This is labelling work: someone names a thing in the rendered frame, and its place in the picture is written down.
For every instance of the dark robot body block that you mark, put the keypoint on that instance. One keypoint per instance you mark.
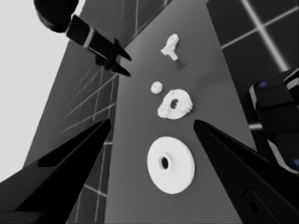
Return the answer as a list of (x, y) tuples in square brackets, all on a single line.
[(274, 109)]

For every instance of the large thick white disc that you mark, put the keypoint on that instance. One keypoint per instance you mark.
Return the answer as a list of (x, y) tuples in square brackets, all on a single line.
[(177, 174)]

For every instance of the white round pin carrier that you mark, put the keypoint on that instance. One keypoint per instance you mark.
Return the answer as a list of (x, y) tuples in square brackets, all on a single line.
[(176, 93)]

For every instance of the small white T-shaped piece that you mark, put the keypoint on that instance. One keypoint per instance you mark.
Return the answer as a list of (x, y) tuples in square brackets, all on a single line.
[(168, 51)]

